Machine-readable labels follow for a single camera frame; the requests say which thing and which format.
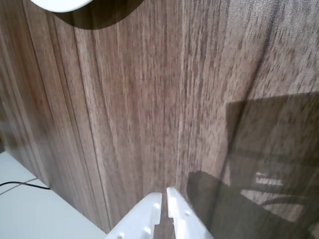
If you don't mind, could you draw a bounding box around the thin black floor cable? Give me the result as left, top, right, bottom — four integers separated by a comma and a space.
0, 181, 52, 190

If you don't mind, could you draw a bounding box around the white round plate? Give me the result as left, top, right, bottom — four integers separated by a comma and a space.
29, 0, 93, 12

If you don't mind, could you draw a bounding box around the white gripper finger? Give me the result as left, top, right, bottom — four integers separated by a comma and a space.
104, 191, 164, 239
166, 187, 215, 239

